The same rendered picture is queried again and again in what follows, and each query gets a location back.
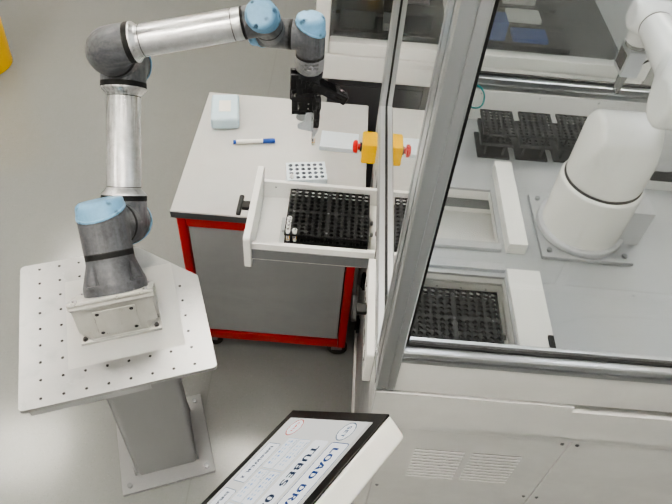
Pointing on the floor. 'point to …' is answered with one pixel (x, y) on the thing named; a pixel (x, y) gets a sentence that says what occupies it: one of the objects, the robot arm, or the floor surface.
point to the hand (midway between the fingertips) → (315, 131)
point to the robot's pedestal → (150, 399)
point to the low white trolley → (221, 211)
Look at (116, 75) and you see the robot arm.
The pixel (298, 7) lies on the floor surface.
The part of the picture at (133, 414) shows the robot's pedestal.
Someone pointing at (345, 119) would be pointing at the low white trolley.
